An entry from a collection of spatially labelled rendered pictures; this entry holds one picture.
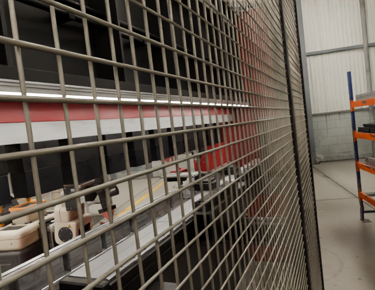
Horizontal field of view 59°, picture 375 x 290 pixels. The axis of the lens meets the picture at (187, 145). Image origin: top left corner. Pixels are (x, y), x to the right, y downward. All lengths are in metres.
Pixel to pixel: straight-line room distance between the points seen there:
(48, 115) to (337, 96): 8.71
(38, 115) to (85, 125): 0.21
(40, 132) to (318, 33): 8.86
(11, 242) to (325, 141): 8.15
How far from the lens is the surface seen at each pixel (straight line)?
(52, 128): 1.18
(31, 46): 0.18
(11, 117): 1.09
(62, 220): 2.36
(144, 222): 1.63
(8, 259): 2.46
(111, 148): 1.41
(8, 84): 0.84
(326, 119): 9.39
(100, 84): 1.11
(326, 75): 9.45
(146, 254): 1.03
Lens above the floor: 1.33
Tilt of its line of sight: 3 degrees down
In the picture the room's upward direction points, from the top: 7 degrees counter-clockwise
